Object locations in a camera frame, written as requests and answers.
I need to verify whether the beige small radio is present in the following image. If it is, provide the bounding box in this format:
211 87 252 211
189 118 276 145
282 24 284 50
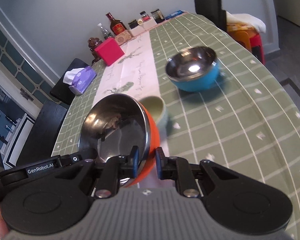
115 30 133 46

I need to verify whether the black chair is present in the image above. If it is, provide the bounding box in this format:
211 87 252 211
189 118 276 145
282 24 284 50
16 101 68 166
49 58 88 106

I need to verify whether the green checked tablecloth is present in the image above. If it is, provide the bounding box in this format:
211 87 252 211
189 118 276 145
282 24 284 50
53 13 300 239

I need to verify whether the black chair near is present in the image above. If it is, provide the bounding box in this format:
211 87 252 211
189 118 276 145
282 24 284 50
16 101 68 166

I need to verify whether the brown liquor bottle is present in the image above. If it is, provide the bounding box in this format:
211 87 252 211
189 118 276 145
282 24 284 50
106 13 127 36

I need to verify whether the white cloth on stool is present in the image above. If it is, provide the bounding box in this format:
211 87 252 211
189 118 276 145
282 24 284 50
226 11 267 33

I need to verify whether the purple tissue pack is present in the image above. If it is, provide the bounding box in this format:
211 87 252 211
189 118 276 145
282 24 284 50
64 66 97 95

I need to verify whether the green ceramic bowl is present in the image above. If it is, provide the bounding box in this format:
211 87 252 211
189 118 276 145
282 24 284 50
140 96 168 133

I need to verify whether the white table runner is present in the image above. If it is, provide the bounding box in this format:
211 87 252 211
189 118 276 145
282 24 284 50
91 30 171 189

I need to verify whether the brown figurine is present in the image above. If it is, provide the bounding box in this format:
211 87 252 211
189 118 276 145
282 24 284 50
88 37 102 64

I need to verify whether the orange red stool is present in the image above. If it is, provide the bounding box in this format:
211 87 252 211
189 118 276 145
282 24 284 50
226 23 265 64

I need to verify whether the black chair far left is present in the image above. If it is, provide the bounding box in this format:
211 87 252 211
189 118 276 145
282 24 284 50
49 58 88 106

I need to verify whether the black chair far end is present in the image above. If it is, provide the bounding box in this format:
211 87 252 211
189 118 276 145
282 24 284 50
194 0 227 31

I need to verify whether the blue steel bowl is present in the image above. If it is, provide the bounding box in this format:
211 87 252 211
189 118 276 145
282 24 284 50
165 46 219 92

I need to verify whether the blue flat packet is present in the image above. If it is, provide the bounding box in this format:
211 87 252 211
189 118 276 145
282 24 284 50
165 10 185 20

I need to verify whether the clear plastic bottle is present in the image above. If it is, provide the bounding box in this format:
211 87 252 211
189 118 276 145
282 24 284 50
97 23 113 40

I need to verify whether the pink red box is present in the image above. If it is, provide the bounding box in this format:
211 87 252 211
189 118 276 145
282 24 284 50
94 37 125 66

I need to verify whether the white box with jars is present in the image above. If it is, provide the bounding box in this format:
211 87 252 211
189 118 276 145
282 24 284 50
128 11 157 37

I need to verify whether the dark glass jar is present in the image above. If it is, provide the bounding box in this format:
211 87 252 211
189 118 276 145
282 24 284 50
151 9 165 24

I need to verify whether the orange steel bowl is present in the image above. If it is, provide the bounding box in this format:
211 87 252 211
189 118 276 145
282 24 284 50
78 94 160 187

